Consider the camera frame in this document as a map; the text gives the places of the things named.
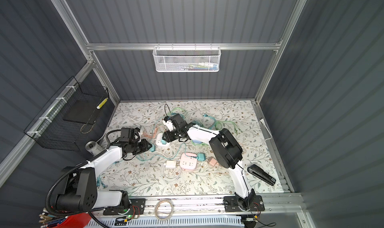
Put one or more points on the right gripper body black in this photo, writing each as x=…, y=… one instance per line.
x=176, y=133

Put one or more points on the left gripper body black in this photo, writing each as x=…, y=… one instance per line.
x=138, y=147

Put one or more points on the pink power strip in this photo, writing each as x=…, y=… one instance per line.
x=188, y=162

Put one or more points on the teal charger plug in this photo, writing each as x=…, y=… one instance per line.
x=201, y=157

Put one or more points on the white charger plug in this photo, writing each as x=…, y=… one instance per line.
x=171, y=164

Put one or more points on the pink charger plug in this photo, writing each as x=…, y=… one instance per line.
x=212, y=162

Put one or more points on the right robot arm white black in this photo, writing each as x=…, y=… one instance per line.
x=226, y=149

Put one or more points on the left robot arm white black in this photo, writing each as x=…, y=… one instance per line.
x=76, y=190

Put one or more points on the white energy drink can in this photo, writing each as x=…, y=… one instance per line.
x=94, y=148

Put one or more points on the clear tape roll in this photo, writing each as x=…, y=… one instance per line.
x=164, y=210

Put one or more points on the red pencil cup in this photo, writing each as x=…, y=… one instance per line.
x=76, y=221

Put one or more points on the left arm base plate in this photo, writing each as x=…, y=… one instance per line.
x=135, y=207

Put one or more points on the black wire mesh basket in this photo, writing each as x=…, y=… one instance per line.
x=78, y=116

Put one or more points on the white wire mesh basket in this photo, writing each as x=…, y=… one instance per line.
x=187, y=59

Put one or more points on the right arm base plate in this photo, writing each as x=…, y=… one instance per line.
x=234, y=204

